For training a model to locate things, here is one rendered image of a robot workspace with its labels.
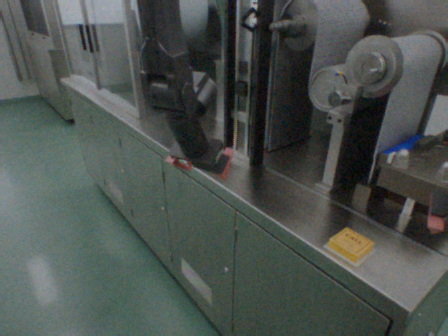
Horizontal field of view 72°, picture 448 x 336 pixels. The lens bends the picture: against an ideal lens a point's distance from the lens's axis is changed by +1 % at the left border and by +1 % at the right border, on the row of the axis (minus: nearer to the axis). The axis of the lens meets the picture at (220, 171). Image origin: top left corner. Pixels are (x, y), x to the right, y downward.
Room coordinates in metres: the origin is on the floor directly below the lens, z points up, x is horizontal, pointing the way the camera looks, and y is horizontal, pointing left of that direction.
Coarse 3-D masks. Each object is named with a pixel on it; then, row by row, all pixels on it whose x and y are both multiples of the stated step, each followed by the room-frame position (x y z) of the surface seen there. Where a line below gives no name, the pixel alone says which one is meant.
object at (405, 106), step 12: (420, 84) 0.84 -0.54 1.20; (396, 96) 0.77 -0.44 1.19; (408, 96) 0.81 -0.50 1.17; (420, 96) 0.86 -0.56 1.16; (396, 108) 0.78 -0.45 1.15; (408, 108) 0.83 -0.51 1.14; (420, 108) 0.88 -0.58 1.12; (384, 120) 0.75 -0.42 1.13; (396, 120) 0.79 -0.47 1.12; (408, 120) 0.84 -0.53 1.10; (384, 132) 0.76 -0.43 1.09; (396, 132) 0.81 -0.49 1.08; (408, 132) 0.86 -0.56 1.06; (384, 144) 0.77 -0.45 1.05; (396, 144) 0.82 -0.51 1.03
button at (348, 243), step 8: (344, 232) 0.56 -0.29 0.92; (352, 232) 0.56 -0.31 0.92; (336, 240) 0.53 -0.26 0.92; (344, 240) 0.53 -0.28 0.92; (352, 240) 0.53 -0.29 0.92; (360, 240) 0.53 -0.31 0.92; (368, 240) 0.53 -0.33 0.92; (336, 248) 0.52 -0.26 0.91; (344, 248) 0.51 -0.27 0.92; (352, 248) 0.51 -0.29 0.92; (360, 248) 0.51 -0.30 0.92; (368, 248) 0.51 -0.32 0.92; (344, 256) 0.50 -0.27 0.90; (352, 256) 0.49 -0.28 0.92; (360, 256) 0.49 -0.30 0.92
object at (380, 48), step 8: (360, 48) 0.83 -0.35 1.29; (368, 48) 0.81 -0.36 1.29; (376, 48) 0.79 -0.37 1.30; (384, 48) 0.78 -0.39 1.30; (384, 56) 0.78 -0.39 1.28; (392, 56) 0.76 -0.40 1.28; (352, 64) 0.84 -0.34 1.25; (392, 64) 0.76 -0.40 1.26; (352, 72) 0.83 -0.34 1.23; (392, 72) 0.75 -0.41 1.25; (352, 80) 0.83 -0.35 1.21; (384, 80) 0.76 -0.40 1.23; (368, 88) 0.79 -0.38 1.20; (376, 88) 0.78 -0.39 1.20
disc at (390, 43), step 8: (368, 40) 0.82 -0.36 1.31; (376, 40) 0.80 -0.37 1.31; (384, 40) 0.79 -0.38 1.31; (392, 40) 0.77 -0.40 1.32; (352, 48) 0.85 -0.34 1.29; (392, 48) 0.77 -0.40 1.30; (352, 56) 0.84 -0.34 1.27; (400, 56) 0.75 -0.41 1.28; (400, 64) 0.75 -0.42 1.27; (400, 72) 0.74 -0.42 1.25; (392, 80) 0.75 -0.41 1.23; (384, 88) 0.76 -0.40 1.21; (392, 88) 0.75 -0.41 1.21; (368, 96) 0.79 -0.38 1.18; (376, 96) 0.77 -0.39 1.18
